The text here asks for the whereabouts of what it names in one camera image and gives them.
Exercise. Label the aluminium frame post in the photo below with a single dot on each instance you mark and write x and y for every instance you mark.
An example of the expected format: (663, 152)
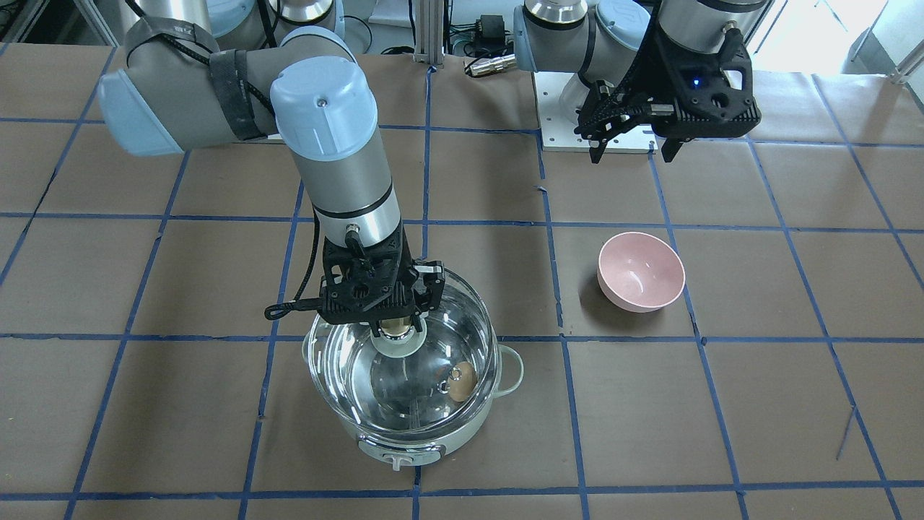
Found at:
(429, 25)

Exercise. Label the glass pot lid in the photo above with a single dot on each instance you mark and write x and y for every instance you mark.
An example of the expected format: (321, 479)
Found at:
(401, 361)

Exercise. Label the beige egg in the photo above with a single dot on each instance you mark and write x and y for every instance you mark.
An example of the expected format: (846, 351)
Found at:
(462, 381)

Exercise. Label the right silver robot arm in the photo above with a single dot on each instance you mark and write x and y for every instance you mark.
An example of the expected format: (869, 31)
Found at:
(179, 91)

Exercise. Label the pink bowl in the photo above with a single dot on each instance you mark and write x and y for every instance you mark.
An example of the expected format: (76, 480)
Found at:
(639, 272)

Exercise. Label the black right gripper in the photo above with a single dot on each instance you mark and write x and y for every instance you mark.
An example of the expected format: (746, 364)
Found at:
(433, 280)

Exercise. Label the black power adapter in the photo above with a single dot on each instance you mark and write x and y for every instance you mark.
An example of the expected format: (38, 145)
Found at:
(490, 30)

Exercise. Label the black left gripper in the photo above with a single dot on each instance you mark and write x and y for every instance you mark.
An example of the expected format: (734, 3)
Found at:
(663, 71)

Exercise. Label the pale green cooking pot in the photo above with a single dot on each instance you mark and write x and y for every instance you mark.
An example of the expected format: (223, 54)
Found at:
(411, 404)

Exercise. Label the brown paper table mat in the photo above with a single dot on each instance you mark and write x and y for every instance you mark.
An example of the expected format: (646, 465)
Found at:
(141, 380)

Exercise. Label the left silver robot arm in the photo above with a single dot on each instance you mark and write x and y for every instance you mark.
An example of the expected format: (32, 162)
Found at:
(600, 41)

